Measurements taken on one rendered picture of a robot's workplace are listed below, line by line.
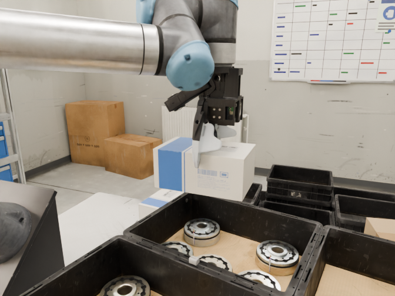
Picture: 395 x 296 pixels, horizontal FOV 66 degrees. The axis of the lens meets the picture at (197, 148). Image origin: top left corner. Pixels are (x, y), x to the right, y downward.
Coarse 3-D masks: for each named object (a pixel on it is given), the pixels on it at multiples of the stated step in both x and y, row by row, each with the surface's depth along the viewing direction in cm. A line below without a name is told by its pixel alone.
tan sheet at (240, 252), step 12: (168, 240) 86; (180, 240) 86; (228, 240) 86; (240, 240) 86; (252, 240) 86; (204, 252) 81; (216, 252) 81; (228, 252) 81; (240, 252) 81; (252, 252) 81; (240, 264) 76; (252, 264) 76; (276, 276) 72; (288, 276) 72
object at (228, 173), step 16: (160, 144) 69; (176, 144) 69; (224, 144) 69; (240, 144) 69; (160, 160) 66; (176, 160) 64; (192, 160) 63; (208, 160) 62; (224, 160) 61; (240, 160) 59; (160, 176) 67; (176, 176) 66; (192, 176) 64; (208, 176) 63; (224, 176) 61; (240, 176) 60; (192, 192) 65; (208, 192) 64; (224, 192) 62; (240, 192) 61
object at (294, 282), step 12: (168, 204) 85; (240, 204) 85; (288, 216) 79; (132, 228) 73; (144, 240) 68; (168, 252) 64; (180, 252) 64; (204, 264) 60; (300, 264) 60; (228, 276) 57; (240, 276) 57; (300, 276) 57; (264, 288) 54; (288, 288) 54
